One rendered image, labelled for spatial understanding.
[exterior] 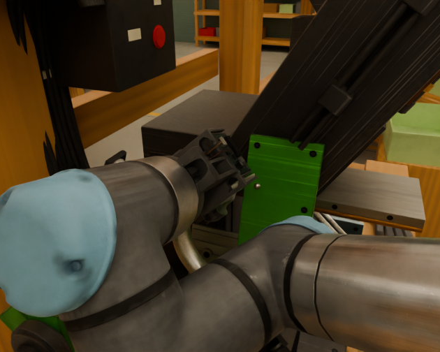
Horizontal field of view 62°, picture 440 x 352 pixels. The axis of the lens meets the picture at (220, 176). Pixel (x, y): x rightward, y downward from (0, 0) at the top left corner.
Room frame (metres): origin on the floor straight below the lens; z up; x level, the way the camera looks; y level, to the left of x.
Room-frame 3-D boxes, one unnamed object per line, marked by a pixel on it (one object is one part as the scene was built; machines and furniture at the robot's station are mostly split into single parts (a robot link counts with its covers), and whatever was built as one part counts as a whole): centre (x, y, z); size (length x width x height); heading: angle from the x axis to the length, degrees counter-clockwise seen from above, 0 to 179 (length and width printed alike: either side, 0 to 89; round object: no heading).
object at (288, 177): (0.53, -0.10, 1.17); 0.13 x 0.12 x 0.20; 158
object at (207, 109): (0.78, 0.01, 1.07); 0.30 x 0.18 x 0.34; 158
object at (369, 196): (0.66, -0.20, 1.11); 0.39 x 0.16 x 0.03; 68
